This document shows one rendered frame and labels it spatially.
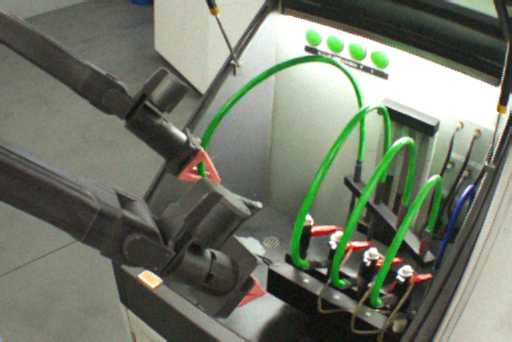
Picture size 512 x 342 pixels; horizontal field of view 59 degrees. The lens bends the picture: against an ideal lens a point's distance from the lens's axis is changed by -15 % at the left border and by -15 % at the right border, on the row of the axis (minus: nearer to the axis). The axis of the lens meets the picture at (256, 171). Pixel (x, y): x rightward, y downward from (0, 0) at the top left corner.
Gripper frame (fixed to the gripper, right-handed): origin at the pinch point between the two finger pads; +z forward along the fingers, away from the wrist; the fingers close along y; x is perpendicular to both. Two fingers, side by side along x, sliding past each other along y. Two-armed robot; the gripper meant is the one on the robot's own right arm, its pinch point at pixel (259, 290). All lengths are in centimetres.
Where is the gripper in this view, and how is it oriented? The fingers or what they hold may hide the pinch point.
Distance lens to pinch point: 76.3
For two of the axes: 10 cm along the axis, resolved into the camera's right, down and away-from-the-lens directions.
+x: -5.8, -4.6, 6.7
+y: 6.0, -8.0, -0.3
